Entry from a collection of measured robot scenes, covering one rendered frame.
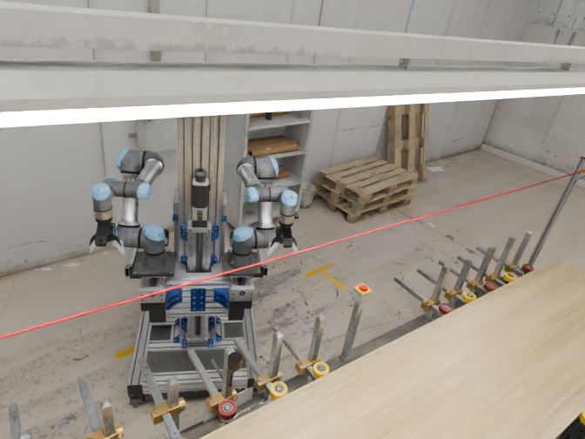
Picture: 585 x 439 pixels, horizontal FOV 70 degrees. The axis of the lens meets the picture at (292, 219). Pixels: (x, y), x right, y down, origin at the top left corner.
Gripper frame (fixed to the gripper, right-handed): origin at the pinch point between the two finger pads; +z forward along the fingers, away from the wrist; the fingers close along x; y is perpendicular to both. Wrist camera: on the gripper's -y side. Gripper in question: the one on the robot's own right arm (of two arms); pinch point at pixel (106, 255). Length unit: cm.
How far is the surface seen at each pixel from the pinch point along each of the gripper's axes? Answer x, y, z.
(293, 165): -149, 284, 69
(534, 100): -645, 521, 13
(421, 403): -147, -60, 42
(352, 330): -124, -16, 37
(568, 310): -280, -1, 42
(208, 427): -48, -50, 62
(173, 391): -34, -58, 25
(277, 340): -78, -38, 20
